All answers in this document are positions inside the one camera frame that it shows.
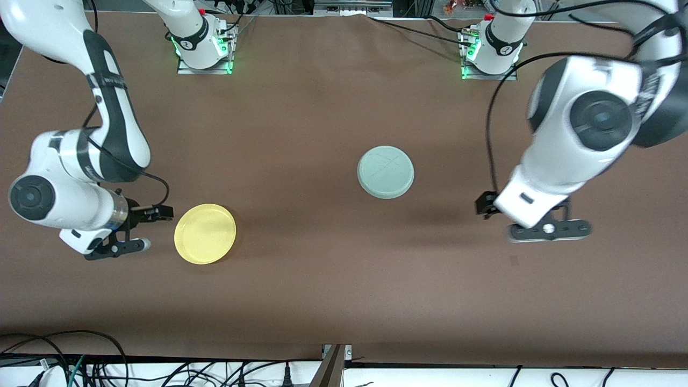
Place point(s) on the aluminium frame rail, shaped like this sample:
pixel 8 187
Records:
pixel 352 6

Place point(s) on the black power plug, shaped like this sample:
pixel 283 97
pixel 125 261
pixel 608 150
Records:
pixel 287 376

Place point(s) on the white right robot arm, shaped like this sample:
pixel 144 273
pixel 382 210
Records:
pixel 115 123

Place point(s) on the aluminium profile post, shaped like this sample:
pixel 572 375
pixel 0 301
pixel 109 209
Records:
pixel 333 371

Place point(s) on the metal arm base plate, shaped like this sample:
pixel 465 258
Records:
pixel 185 70
pixel 508 76

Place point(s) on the white plastic device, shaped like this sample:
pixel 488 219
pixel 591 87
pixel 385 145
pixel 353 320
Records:
pixel 51 377

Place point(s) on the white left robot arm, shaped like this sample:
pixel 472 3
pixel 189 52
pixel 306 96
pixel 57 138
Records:
pixel 564 150

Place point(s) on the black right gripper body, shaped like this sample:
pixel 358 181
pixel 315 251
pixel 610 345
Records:
pixel 141 214

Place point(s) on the brown table cover sheet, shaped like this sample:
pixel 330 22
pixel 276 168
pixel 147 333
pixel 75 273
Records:
pixel 344 279

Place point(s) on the yellow round plate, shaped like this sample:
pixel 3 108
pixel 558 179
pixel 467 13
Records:
pixel 205 234

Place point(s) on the pale green round plate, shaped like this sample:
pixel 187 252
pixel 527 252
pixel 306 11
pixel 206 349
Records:
pixel 386 172

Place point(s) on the orange background object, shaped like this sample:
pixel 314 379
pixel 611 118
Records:
pixel 454 7

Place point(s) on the white lower board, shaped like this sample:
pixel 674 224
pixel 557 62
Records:
pixel 430 379

